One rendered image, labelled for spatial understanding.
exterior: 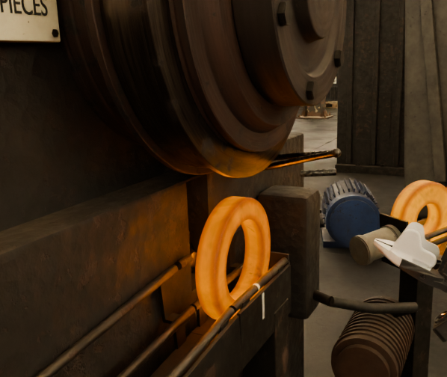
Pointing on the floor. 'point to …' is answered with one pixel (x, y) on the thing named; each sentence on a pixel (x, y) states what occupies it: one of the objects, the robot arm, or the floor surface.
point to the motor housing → (373, 344)
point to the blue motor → (347, 213)
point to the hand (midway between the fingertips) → (380, 248)
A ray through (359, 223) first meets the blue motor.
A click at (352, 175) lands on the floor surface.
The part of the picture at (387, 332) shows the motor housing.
